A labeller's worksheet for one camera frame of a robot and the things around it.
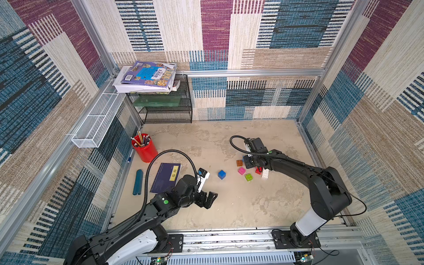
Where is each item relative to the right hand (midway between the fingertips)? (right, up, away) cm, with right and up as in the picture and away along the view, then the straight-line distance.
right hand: (250, 161), depth 93 cm
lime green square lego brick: (-2, -8, -1) cm, 9 cm away
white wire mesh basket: (-72, +16, -22) cm, 77 cm away
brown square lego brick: (-6, -1, +3) cm, 7 cm away
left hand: (-22, -11, -16) cm, 30 cm away
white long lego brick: (+8, -7, 0) cm, 11 cm away
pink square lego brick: (-5, -5, +1) cm, 7 cm away
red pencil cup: (-58, +8, -3) cm, 58 cm away
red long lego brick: (+4, -4, -2) cm, 6 cm away
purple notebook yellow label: (-46, -9, 0) cm, 47 cm away
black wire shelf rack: (-49, +34, +22) cm, 63 cm away
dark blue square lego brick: (-16, -7, -1) cm, 17 cm away
